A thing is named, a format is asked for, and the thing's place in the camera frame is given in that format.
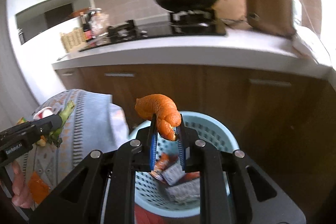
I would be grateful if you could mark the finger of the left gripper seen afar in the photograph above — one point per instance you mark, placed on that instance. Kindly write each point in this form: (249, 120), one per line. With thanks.
(48, 124)

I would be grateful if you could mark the colourful puzzle cube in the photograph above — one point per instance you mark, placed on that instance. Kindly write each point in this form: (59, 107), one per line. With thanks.
(21, 121)

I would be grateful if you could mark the orange peel piece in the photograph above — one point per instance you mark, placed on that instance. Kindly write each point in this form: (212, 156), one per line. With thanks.
(165, 110)

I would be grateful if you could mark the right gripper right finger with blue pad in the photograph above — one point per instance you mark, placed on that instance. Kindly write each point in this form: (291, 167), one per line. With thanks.
(183, 144)

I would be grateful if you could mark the light blue trash basket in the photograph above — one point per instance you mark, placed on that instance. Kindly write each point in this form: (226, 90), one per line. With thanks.
(149, 193)

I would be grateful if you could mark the green vegetable scrap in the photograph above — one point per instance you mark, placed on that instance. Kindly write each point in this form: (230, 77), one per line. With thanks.
(53, 137)

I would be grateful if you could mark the white paper receipt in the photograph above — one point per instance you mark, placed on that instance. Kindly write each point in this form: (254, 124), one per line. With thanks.
(182, 187)

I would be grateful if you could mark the orange plastic bag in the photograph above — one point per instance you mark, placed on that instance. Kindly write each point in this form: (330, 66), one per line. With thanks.
(142, 216)

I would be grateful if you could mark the dark sauce bottle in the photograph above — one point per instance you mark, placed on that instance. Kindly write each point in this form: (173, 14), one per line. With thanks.
(88, 34)

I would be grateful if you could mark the clear plastic bag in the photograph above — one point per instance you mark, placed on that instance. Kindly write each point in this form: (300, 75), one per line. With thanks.
(99, 22)

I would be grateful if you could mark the patterned grey tablecloth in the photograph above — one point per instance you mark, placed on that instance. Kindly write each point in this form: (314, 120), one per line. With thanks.
(97, 122)

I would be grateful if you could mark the woven beige basket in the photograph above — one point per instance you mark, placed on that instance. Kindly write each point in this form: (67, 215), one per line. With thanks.
(74, 40)

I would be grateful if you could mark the black gas hob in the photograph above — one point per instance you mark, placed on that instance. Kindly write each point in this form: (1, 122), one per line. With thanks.
(185, 23)

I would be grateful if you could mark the white kitchen countertop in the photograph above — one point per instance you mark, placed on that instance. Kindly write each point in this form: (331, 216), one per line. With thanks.
(238, 49)

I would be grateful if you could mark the red white paper cup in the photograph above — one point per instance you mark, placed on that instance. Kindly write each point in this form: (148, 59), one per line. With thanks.
(43, 113)

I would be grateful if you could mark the red snack wrapper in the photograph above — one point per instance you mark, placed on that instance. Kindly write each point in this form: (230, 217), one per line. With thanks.
(164, 161)

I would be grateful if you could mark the person's left hand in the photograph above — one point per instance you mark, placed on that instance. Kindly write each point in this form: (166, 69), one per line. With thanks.
(22, 196)

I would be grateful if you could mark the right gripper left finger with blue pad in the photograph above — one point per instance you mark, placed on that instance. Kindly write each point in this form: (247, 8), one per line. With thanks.
(153, 134)

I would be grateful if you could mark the brown kitchen cabinets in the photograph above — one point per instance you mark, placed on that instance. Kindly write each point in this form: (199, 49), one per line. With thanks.
(285, 122)

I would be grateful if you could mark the brown rice cooker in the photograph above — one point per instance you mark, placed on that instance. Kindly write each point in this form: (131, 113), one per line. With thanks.
(276, 17)

